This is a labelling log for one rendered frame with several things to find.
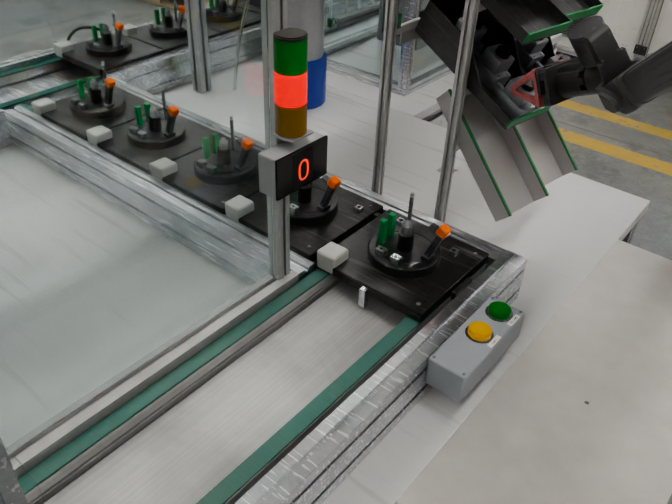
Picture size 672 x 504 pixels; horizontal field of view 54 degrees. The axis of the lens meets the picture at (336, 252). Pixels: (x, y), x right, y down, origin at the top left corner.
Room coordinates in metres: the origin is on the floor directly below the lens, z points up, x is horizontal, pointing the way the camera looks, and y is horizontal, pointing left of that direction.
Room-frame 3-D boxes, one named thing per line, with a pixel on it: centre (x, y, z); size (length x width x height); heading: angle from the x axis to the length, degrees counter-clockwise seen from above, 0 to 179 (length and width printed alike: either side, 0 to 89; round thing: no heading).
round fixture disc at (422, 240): (1.03, -0.13, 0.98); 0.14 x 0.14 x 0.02
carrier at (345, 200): (1.19, 0.07, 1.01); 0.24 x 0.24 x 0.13; 52
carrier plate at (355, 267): (1.03, -0.13, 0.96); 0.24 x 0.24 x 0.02; 52
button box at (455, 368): (0.83, -0.25, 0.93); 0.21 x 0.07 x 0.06; 142
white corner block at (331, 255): (1.01, 0.01, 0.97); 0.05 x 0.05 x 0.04; 52
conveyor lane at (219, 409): (0.81, 0.07, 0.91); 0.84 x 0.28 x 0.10; 142
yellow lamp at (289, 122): (0.95, 0.08, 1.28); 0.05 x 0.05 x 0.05
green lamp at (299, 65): (0.95, 0.08, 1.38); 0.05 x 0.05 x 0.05
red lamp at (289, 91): (0.95, 0.08, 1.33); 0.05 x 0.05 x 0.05
